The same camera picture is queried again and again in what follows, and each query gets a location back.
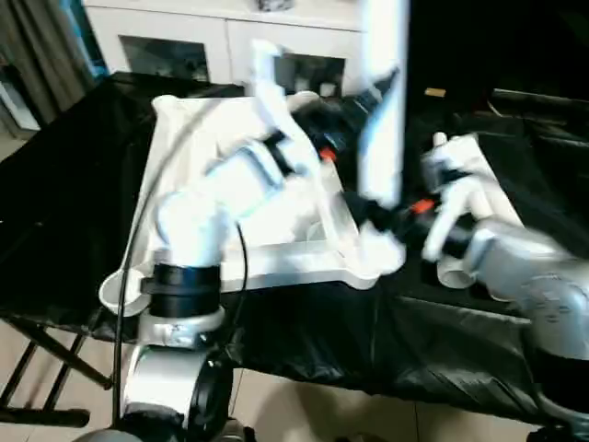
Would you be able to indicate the white plastic table top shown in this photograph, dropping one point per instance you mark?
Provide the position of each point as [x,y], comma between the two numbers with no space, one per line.
[285,262]

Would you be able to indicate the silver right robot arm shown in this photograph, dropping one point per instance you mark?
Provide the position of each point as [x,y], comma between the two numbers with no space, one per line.
[529,267]

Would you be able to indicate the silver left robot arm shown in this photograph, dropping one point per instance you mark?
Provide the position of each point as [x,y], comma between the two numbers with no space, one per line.
[193,230]

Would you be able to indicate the small tan block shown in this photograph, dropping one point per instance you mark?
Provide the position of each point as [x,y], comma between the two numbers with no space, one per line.
[435,91]

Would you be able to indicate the dark speckled object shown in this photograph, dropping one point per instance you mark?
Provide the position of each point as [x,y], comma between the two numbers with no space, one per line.
[276,3]

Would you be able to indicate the white glass door cabinet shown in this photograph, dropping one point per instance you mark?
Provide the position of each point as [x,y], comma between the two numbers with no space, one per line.
[230,32]

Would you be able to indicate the dark robot waist part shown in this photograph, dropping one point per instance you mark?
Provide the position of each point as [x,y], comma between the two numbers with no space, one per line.
[237,430]

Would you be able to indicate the black mat cover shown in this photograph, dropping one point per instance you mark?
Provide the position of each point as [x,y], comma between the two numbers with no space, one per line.
[69,207]

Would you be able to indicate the grey curtain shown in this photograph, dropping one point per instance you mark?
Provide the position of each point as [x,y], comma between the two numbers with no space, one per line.
[37,60]

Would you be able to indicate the black folding stand frame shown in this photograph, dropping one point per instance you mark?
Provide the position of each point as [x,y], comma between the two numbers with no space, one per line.
[55,416]

